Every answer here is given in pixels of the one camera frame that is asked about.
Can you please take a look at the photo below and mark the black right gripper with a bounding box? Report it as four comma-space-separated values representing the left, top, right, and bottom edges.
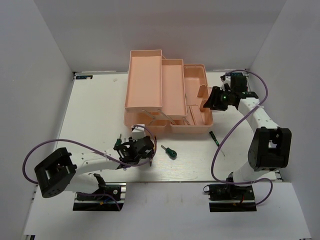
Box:
203, 86, 234, 112

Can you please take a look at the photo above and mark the green stubby screwdriver orange cap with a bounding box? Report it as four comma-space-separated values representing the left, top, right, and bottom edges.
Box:
114, 133, 123, 147

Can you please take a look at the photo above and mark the black green precision screwdriver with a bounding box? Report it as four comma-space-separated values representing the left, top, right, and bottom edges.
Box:
209, 131, 226, 157

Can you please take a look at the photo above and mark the pink plastic toolbox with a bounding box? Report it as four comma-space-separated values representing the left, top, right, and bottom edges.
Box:
124, 49, 214, 134

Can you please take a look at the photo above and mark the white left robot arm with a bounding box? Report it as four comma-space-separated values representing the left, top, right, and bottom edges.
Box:
34, 135, 157, 200

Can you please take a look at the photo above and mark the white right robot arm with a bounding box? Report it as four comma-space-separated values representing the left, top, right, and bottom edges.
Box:
203, 73, 292, 200

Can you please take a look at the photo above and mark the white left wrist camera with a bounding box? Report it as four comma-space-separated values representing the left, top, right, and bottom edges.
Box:
131, 124, 146, 141

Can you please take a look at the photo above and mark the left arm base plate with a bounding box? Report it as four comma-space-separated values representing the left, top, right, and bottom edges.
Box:
72, 183, 127, 212

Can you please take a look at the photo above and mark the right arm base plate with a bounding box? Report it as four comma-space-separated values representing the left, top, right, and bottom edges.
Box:
203, 184, 257, 213

